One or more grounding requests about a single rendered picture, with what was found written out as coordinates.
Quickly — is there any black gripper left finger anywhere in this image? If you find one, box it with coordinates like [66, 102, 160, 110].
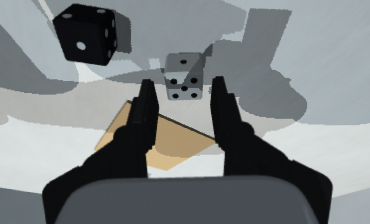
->
[42, 79, 159, 224]

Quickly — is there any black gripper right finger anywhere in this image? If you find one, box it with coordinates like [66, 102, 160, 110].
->
[210, 76, 333, 224]

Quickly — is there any tan flat mat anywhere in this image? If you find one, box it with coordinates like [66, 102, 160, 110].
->
[94, 100, 215, 171]

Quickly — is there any grey die with black pips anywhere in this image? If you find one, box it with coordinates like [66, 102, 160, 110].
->
[164, 53, 204, 101]

